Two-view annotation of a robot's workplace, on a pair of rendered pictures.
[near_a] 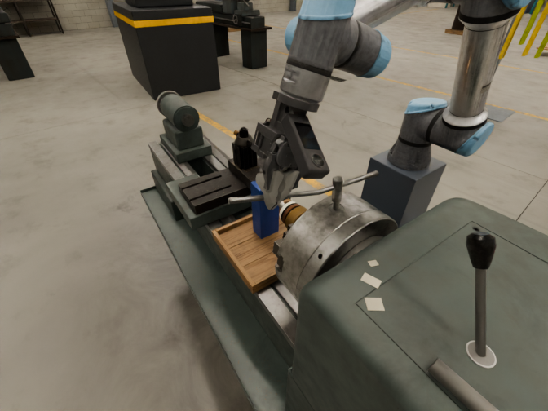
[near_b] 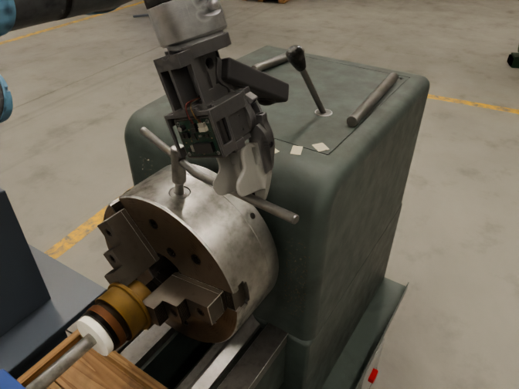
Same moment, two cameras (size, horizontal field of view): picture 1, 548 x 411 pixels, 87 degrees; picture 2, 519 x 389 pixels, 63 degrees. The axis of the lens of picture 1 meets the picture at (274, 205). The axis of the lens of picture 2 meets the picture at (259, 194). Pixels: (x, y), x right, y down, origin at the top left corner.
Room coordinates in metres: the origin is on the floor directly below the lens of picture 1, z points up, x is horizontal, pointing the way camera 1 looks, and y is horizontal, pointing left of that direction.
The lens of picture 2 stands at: (0.61, 0.41, 1.63)
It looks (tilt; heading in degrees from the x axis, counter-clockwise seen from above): 36 degrees down; 247
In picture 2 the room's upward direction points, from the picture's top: straight up
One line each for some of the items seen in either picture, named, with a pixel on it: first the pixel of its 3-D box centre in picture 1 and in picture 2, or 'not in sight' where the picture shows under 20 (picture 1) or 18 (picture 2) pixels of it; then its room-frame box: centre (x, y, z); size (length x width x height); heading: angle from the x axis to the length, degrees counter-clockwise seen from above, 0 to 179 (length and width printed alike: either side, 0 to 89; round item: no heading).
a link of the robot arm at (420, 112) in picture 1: (423, 118); not in sight; (0.96, -0.52, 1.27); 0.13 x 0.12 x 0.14; 34
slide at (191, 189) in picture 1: (233, 182); not in sight; (1.04, 0.17, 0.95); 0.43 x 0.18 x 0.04; 124
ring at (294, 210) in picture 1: (299, 221); (121, 312); (0.64, -0.08, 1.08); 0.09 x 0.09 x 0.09; 34
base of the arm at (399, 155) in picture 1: (412, 148); not in sight; (0.97, -0.51, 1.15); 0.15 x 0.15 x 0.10
